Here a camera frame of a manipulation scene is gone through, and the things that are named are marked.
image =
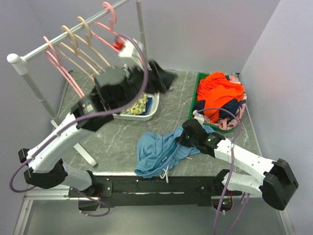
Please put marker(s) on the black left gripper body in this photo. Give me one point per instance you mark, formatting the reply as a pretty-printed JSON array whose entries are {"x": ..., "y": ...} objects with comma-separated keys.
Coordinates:
[{"x": 135, "y": 82}]

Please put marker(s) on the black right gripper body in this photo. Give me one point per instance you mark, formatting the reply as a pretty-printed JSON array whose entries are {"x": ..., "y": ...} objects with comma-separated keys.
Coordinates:
[{"x": 185, "y": 141}]

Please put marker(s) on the light blue shorts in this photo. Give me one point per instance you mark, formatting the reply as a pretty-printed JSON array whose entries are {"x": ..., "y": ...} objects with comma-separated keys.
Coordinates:
[{"x": 158, "y": 154}]

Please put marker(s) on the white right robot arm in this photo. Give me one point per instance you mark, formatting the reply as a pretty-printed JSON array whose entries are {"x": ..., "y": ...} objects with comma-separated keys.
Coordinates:
[{"x": 273, "y": 180}]

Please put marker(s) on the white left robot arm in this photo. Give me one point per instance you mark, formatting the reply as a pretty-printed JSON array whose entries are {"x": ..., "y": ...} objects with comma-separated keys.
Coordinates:
[{"x": 46, "y": 169}]

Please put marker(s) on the beige hanger left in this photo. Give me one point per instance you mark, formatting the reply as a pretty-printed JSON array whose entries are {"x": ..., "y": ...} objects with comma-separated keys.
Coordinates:
[{"x": 80, "y": 54}]

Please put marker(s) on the white plastic laundry basket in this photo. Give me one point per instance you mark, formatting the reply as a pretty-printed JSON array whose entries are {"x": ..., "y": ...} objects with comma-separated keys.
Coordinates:
[{"x": 151, "y": 112}]

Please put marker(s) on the lemon print cloth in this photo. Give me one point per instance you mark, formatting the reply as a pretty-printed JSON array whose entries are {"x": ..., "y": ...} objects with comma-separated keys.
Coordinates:
[{"x": 137, "y": 108}]

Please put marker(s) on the green plastic tray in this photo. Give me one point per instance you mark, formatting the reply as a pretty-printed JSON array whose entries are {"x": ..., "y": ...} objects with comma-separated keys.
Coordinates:
[{"x": 199, "y": 77}]

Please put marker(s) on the navy pink floral garment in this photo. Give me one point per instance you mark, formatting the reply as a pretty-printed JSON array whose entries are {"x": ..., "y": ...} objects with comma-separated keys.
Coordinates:
[{"x": 230, "y": 114}]

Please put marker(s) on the orange garment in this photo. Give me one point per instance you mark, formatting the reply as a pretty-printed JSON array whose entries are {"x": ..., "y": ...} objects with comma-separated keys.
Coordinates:
[{"x": 217, "y": 90}]

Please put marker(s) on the white metal clothes rack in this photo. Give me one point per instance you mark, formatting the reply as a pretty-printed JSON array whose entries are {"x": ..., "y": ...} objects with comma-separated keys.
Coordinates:
[{"x": 19, "y": 62}]

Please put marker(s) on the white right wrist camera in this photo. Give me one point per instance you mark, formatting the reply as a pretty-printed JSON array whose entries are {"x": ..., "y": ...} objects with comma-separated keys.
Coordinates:
[{"x": 199, "y": 117}]

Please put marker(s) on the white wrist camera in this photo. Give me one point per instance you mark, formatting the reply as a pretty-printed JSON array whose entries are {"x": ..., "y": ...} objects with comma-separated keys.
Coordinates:
[
  {"x": 127, "y": 53},
  {"x": 199, "y": 117}
]

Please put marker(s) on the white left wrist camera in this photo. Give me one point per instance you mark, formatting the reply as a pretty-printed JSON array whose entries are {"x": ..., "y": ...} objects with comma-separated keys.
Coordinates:
[{"x": 127, "y": 53}]

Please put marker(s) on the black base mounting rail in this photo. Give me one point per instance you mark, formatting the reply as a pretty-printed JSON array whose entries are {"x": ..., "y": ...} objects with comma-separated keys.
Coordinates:
[{"x": 138, "y": 191}]

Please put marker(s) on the aluminium frame rail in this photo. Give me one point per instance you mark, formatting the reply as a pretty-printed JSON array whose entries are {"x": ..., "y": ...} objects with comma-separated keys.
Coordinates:
[{"x": 47, "y": 194}]

